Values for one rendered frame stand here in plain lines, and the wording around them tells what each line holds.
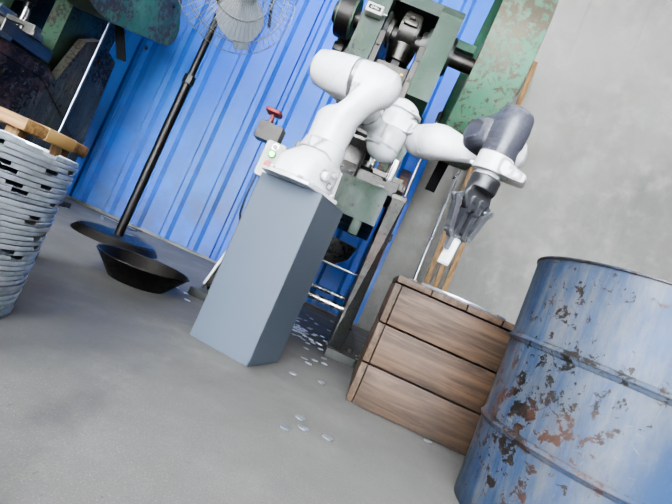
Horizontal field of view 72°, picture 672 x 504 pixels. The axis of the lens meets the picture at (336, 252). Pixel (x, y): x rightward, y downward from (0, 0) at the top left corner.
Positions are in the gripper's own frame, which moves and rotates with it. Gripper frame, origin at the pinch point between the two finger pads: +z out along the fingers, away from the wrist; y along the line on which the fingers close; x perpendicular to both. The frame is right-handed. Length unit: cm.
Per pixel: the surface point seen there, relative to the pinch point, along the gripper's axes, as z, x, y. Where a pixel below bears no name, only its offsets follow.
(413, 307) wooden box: 16.7, -3.1, -0.5
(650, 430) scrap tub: 13, 56, -5
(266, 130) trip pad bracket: -13, -84, 38
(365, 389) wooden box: 40.8, -2.1, 1.8
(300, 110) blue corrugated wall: -51, -223, -1
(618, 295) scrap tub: -3.4, 46.1, 1.3
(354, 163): -18, -76, 3
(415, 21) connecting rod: -83, -91, 1
